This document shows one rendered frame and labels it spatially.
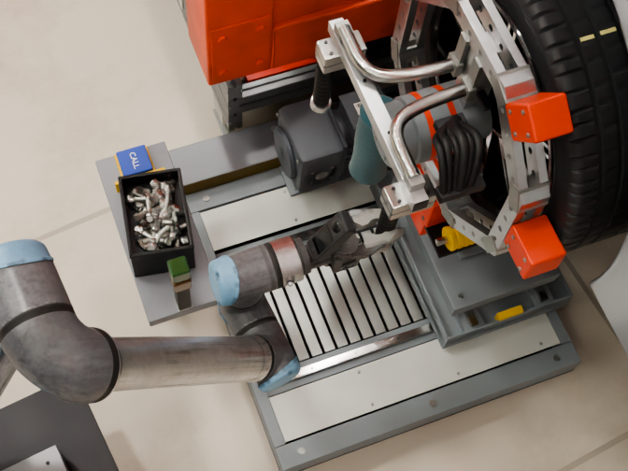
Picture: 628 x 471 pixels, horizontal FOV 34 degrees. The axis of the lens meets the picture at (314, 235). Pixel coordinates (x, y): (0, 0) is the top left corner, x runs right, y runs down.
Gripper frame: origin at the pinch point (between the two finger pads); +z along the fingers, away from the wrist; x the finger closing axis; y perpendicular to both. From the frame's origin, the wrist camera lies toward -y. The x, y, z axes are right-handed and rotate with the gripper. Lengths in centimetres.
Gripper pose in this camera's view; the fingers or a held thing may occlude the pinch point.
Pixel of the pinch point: (395, 221)
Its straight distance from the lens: 198.9
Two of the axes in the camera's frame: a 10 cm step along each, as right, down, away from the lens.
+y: -0.6, 4.3, 9.0
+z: 9.3, -3.0, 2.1
